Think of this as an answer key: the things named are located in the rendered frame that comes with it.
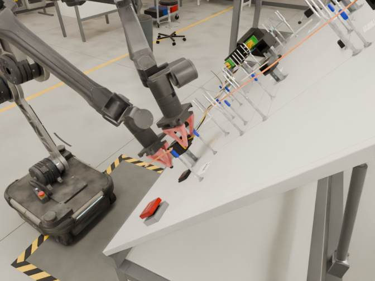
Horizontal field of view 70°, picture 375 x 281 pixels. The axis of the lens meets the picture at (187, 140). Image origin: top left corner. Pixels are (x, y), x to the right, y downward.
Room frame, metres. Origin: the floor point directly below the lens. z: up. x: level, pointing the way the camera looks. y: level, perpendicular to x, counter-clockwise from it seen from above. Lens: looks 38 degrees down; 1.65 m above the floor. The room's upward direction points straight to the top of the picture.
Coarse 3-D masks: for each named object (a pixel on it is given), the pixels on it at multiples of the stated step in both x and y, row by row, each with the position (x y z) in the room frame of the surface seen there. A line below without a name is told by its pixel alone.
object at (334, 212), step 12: (336, 180) 0.61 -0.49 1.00; (336, 192) 0.56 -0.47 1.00; (336, 204) 0.51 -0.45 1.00; (336, 216) 0.47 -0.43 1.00; (336, 228) 0.43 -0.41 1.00; (324, 240) 0.41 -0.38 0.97; (336, 240) 0.39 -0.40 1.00; (324, 252) 0.37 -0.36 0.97; (324, 264) 0.34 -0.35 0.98; (336, 264) 0.31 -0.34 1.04; (324, 276) 0.30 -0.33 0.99; (336, 276) 0.30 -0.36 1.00
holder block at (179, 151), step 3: (180, 135) 0.63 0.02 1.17; (180, 138) 0.61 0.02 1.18; (174, 141) 0.62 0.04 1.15; (171, 144) 0.61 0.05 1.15; (174, 144) 0.59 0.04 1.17; (177, 144) 0.59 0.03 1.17; (168, 147) 0.61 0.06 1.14; (171, 147) 0.60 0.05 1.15; (174, 147) 0.59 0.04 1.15; (177, 147) 0.59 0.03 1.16; (180, 147) 0.58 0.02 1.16; (168, 150) 0.61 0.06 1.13; (174, 150) 0.59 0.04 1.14; (177, 150) 0.59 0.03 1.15; (180, 150) 0.58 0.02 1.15; (183, 150) 0.58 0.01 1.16; (186, 150) 0.58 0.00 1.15; (171, 153) 0.60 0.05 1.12; (177, 153) 0.59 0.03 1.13; (180, 153) 0.58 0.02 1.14; (174, 156) 0.60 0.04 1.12
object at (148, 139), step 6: (138, 132) 0.65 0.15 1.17; (144, 132) 0.65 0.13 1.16; (150, 132) 0.66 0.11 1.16; (162, 132) 0.70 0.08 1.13; (138, 138) 0.65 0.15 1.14; (144, 138) 0.64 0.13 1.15; (150, 138) 0.65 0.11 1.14; (156, 138) 0.66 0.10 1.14; (162, 138) 0.67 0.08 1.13; (144, 144) 0.64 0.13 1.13; (150, 144) 0.64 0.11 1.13; (144, 150) 0.63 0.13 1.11; (150, 150) 0.61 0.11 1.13
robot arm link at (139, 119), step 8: (128, 104) 0.71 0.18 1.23; (128, 112) 0.64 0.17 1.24; (136, 112) 0.62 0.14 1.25; (144, 112) 0.63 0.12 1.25; (112, 120) 0.65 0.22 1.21; (120, 120) 0.65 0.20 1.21; (128, 120) 0.64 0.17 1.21; (136, 120) 0.61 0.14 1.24; (144, 120) 0.62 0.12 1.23; (152, 120) 0.63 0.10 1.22; (136, 128) 0.62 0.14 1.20; (144, 128) 0.60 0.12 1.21
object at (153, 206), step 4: (152, 200) 0.44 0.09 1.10; (156, 200) 0.42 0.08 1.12; (160, 200) 0.43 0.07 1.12; (148, 204) 0.44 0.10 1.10; (152, 204) 0.42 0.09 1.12; (156, 204) 0.42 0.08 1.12; (148, 208) 0.41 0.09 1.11; (152, 208) 0.40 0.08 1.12; (156, 208) 0.41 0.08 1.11; (144, 212) 0.40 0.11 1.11; (148, 212) 0.39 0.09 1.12; (152, 212) 0.39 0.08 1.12; (140, 216) 0.40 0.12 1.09; (144, 216) 0.40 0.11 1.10; (148, 216) 0.40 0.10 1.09
